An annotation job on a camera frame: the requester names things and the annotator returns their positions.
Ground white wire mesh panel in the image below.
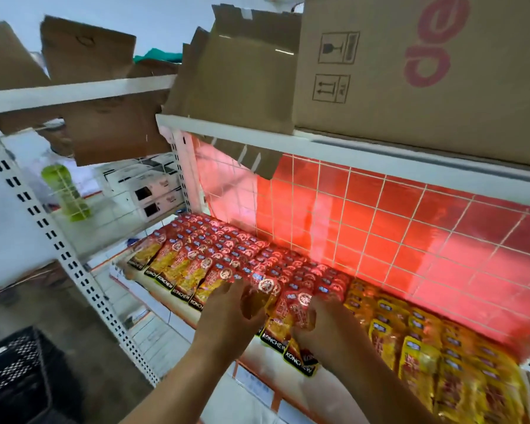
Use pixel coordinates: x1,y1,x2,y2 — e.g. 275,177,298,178
193,136,530,365

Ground white product box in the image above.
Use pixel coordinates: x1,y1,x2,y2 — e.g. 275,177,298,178
132,192,186,223
110,170,184,207

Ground red yellow snack packet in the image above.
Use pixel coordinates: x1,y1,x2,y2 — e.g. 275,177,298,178
261,292,319,377
250,274,284,325

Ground rows of red snack packets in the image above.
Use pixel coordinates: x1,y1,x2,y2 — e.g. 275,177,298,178
127,213,353,314

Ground green cloth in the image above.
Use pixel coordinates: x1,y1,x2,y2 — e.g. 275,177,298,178
133,48,184,64

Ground white metal shelf rack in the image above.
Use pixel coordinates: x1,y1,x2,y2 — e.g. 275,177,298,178
0,75,530,424

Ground open brown cardboard box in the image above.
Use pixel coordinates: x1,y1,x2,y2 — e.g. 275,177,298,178
163,3,303,180

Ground torn brown cardboard box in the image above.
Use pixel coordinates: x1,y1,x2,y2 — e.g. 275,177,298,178
40,15,179,167

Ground person's left forearm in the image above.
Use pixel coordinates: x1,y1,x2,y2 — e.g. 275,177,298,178
123,341,244,424

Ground person's right forearm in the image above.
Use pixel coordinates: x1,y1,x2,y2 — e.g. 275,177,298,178
331,349,440,424

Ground black plastic crate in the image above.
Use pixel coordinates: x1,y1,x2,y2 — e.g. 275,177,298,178
0,327,85,424

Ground green plastic bottle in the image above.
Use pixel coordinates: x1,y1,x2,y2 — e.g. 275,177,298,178
41,164,92,223

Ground person's left hand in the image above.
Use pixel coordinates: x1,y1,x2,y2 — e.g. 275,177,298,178
193,279,268,362

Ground large cardboard box pink print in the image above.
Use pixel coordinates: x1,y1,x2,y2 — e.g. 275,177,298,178
292,0,530,168

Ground rows of yellow snack packets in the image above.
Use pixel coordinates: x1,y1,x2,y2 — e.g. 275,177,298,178
344,278,530,424

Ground person's right hand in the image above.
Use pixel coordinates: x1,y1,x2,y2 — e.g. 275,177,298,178
291,298,375,375

